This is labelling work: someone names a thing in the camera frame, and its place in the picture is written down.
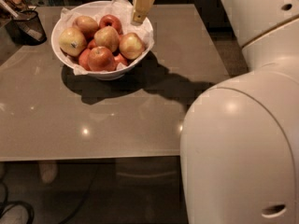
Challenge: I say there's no red apple at back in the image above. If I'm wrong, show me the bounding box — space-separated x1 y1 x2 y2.
99 14 122 35

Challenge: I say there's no small red apple in middle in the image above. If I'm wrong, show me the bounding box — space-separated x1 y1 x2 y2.
87 39 96 49

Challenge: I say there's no white shoe with black strap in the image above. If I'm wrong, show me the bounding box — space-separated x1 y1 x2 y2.
0 202 35 224

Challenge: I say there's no white paper bowl liner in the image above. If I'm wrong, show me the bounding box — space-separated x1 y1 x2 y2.
59 0 155 77

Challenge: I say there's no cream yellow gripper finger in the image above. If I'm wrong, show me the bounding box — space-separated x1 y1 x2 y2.
132 0 155 24

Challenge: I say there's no yellow-red apple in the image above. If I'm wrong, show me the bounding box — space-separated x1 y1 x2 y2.
93 26 120 52
72 15 99 39
119 33 145 60

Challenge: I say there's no white ceramic bowl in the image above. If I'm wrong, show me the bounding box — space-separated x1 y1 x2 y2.
50 0 155 81

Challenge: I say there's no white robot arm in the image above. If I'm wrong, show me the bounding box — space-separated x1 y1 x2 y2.
180 0 299 224

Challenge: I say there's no red apple front right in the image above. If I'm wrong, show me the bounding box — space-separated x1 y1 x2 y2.
114 53 128 66

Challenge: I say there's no yellow-green apple with sticker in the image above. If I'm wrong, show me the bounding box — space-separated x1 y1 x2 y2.
58 27 87 57

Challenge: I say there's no red apple front left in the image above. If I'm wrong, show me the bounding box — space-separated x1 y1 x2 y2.
78 49 91 71

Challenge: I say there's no red apple at front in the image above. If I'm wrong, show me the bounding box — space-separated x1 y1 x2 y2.
88 47 116 72

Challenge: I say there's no black mesh pen cup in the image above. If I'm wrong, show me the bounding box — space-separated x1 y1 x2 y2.
6 10 47 46

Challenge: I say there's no black cable under table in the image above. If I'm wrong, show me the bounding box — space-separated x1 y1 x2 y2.
57 163 101 224

